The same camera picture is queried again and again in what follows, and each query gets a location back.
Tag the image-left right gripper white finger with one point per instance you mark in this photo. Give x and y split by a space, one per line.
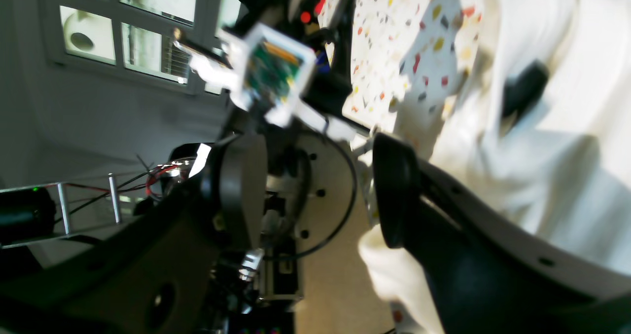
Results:
328 125

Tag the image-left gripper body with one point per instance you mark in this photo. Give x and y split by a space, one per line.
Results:
305 230

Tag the image-left right gripper black finger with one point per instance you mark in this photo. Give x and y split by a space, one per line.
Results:
524 91

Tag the image-right right gripper dark finger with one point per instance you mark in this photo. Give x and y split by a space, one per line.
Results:
152 276

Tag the image-right right gripper white finger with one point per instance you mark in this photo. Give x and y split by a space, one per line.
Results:
484 273

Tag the white printed T-shirt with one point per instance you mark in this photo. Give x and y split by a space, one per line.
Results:
562 171

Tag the terrazzo patterned tablecloth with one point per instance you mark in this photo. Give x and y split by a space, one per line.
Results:
417 49

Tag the paned window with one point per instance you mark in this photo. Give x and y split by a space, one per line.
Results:
132 39

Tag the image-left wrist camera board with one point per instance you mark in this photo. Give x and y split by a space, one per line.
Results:
271 71

